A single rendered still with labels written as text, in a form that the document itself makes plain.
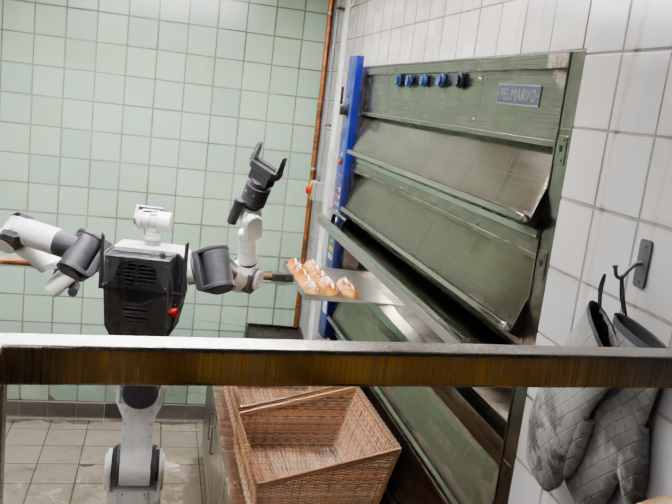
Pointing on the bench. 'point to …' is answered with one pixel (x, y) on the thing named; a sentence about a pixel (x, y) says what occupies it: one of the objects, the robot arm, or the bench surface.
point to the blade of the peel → (341, 292)
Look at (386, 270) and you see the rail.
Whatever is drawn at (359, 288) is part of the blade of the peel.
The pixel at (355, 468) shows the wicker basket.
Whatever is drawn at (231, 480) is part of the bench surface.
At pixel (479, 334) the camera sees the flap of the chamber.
